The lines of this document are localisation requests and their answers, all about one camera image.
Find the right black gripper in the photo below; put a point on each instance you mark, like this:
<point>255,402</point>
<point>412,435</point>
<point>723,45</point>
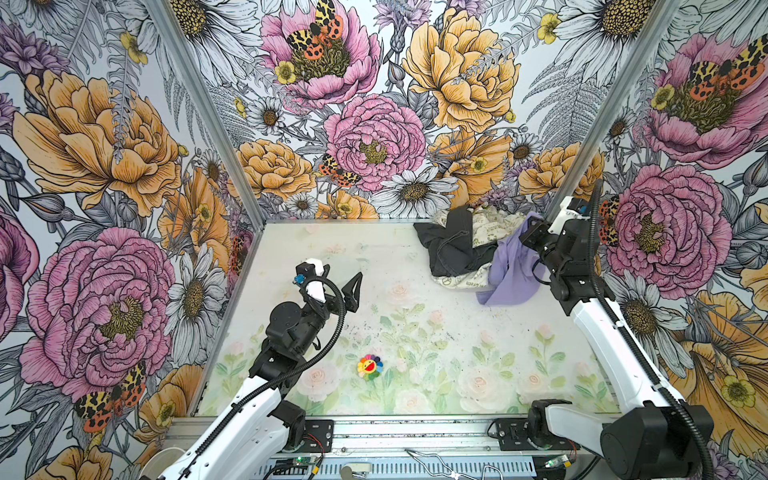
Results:
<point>532,233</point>

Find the metal wire hook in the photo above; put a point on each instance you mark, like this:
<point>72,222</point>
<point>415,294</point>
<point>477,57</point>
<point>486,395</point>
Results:
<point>438,468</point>

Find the purple cloth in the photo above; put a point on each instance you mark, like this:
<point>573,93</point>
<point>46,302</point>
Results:
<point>511,278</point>

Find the white paper cup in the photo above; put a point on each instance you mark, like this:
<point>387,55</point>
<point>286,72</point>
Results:
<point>160,462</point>

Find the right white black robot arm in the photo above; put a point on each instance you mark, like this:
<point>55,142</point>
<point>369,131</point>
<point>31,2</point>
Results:
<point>657,434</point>

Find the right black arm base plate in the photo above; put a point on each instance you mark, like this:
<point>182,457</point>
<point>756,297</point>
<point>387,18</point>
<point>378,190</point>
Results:
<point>512,434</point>

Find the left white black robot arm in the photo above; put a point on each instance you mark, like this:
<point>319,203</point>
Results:
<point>260,422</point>

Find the white green printed cloth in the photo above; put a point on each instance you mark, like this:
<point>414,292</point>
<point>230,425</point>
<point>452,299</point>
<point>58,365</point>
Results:
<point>489,225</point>

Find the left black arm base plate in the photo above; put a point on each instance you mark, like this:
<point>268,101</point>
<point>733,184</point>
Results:
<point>311,436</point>

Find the aluminium front rail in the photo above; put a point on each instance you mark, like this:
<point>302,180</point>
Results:
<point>446,435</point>

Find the black cloth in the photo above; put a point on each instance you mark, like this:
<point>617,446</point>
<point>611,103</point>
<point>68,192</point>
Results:
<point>450,247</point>

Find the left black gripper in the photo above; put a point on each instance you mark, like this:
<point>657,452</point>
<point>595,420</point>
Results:
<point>353,297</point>

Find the rainbow flower sticker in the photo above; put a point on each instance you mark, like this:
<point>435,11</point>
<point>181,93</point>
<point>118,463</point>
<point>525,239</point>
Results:
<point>370,367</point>

